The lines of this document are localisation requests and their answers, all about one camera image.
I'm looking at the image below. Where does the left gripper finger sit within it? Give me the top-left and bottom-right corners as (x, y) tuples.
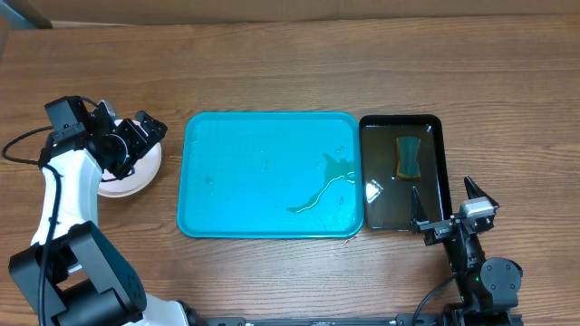
(136, 110), (168, 146)
(90, 100), (118, 136)

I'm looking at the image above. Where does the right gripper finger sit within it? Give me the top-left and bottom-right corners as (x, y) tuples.
(411, 187), (429, 234)
(464, 176), (499, 210)

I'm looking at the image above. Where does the white plate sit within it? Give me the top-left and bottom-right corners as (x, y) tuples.
(97, 143), (162, 197)

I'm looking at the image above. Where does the green yellow sponge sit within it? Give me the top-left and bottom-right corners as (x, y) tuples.
(395, 136), (421, 180)

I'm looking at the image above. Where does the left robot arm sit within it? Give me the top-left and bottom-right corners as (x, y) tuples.
(8, 96), (203, 326)

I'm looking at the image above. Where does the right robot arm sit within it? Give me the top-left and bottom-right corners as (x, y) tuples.
(410, 176), (524, 326)

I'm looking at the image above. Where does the black water tray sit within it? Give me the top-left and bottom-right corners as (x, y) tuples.
(359, 114), (452, 231)

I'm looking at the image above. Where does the teal plastic tray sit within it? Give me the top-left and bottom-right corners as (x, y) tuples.
(176, 112), (364, 239)

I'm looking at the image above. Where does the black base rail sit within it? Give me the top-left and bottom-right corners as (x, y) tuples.
(202, 313), (453, 326)

